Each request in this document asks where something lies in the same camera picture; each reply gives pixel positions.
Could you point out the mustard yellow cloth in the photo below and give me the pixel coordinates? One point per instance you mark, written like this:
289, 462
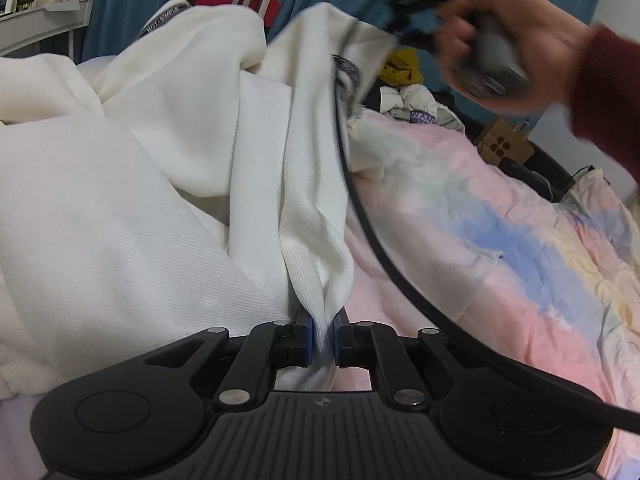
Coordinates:
402, 67

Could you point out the person's right hand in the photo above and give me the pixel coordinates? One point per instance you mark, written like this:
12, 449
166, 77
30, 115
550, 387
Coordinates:
540, 35

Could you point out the pastel tie-dye blanket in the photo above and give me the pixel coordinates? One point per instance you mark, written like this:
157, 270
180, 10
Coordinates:
500, 240

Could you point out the black chair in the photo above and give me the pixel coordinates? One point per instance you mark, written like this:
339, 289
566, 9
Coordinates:
545, 170

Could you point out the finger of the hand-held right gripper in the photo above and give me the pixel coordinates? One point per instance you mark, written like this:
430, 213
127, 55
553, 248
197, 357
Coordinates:
415, 35

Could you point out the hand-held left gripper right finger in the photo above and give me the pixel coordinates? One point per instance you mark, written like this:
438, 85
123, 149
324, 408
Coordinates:
338, 345

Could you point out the black cloth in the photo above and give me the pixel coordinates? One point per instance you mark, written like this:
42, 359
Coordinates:
452, 102

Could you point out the white knit sweater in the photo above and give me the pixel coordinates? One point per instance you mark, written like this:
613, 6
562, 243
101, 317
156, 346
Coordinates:
150, 210

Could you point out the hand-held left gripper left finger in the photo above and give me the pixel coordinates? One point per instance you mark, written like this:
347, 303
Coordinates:
308, 341

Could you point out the person's right forearm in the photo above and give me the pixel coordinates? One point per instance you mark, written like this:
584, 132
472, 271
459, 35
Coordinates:
615, 90

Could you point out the white desk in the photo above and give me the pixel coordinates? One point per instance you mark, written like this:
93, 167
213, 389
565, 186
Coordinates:
30, 25

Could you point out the grey white jacket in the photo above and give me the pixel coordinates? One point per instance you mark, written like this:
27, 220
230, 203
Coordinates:
420, 102

